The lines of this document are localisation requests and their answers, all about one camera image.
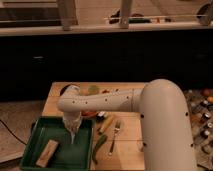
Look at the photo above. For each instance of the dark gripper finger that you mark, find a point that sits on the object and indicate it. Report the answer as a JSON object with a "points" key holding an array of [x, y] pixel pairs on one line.
{"points": [[72, 137]]}

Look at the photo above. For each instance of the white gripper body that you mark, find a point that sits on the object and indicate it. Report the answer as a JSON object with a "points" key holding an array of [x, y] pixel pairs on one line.
{"points": [[72, 121]]}

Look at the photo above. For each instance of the tan towel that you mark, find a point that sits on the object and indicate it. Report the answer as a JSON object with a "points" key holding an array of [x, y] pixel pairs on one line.
{"points": [[47, 153]]}

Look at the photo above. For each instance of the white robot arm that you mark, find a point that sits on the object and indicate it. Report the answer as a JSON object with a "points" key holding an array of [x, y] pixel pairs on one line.
{"points": [[165, 121]]}

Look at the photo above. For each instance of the green plastic tray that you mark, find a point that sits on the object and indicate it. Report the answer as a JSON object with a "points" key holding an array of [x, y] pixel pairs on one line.
{"points": [[68, 156]]}

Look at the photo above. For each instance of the red food pile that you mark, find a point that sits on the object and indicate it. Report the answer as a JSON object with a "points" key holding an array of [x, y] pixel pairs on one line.
{"points": [[89, 114]]}

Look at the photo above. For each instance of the dark bowl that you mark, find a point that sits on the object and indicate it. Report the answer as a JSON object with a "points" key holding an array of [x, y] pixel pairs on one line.
{"points": [[64, 88]]}

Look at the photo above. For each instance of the green chili pepper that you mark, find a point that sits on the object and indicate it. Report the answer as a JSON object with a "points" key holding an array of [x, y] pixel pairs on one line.
{"points": [[103, 138]]}

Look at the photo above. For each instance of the green round vegetable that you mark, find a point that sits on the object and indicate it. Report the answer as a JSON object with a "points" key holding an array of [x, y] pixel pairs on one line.
{"points": [[93, 89]]}

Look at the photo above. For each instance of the wooden cutting board table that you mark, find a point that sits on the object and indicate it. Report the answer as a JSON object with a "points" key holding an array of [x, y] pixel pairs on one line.
{"points": [[127, 154]]}

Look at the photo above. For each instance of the yellow handled knife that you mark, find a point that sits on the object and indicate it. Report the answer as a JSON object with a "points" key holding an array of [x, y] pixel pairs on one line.
{"points": [[103, 122]]}

